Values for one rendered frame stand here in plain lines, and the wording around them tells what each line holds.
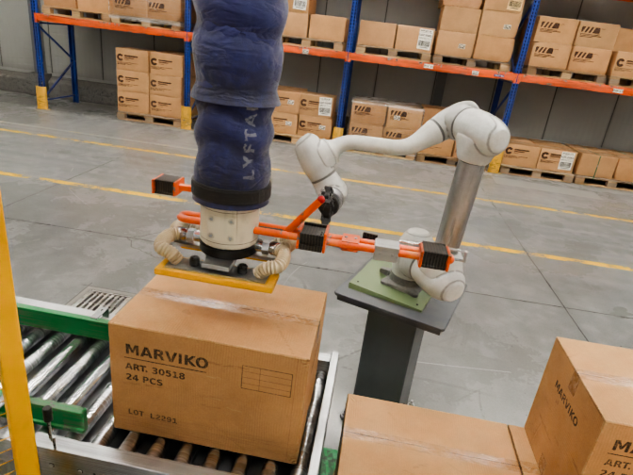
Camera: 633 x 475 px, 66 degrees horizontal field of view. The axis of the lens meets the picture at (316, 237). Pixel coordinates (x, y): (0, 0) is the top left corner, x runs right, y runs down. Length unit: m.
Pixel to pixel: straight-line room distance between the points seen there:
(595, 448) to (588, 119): 9.25
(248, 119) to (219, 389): 0.79
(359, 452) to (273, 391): 0.41
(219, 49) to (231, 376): 0.89
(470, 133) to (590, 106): 8.75
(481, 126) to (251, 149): 0.86
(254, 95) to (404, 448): 1.23
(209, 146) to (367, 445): 1.10
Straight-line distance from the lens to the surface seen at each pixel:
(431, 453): 1.81
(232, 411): 1.57
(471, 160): 1.85
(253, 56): 1.24
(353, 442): 1.77
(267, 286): 1.34
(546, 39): 8.84
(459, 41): 8.53
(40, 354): 2.18
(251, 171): 1.31
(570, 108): 10.42
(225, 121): 1.27
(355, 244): 1.38
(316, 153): 1.77
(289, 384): 1.46
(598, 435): 1.58
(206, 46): 1.27
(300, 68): 9.88
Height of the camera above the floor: 1.78
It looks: 22 degrees down
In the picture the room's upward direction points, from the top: 7 degrees clockwise
